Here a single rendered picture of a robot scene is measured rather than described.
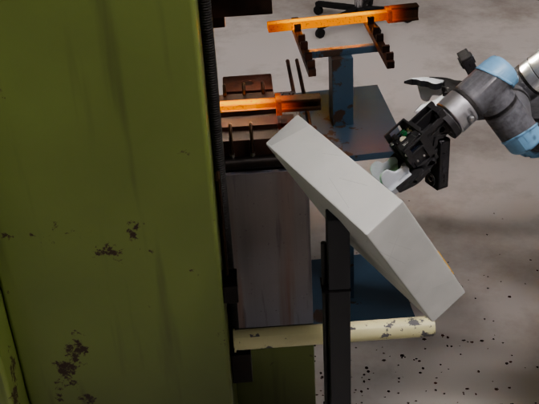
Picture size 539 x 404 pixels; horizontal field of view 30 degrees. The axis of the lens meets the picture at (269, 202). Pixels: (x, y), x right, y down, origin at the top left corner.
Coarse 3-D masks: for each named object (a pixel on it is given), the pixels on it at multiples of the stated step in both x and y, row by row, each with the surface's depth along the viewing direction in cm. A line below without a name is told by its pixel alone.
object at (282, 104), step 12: (276, 96) 228; (288, 96) 228; (300, 96) 228; (312, 96) 228; (228, 108) 227; (240, 108) 227; (276, 108) 226; (288, 108) 228; (300, 108) 228; (312, 108) 228
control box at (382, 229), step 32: (288, 128) 181; (288, 160) 175; (320, 160) 171; (352, 160) 168; (320, 192) 167; (352, 192) 163; (384, 192) 159; (352, 224) 161; (384, 224) 157; (416, 224) 160; (384, 256) 160; (416, 256) 164; (416, 288) 168; (448, 288) 172
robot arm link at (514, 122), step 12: (516, 96) 191; (516, 108) 190; (528, 108) 195; (492, 120) 192; (504, 120) 191; (516, 120) 191; (528, 120) 192; (504, 132) 193; (516, 132) 192; (528, 132) 192; (504, 144) 196; (516, 144) 193; (528, 144) 193
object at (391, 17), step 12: (360, 12) 286; (372, 12) 285; (384, 12) 285; (396, 12) 286; (408, 12) 286; (276, 24) 282; (288, 24) 282; (312, 24) 283; (324, 24) 284; (336, 24) 284
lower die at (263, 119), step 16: (240, 96) 234; (256, 96) 233; (272, 96) 233; (224, 112) 226; (240, 112) 226; (256, 112) 226; (272, 112) 227; (224, 128) 222; (240, 128) 222; (256, 128) 223; (272, 128) 223; (224, 144) 219; (240, 144) 219; (256, 144) 220
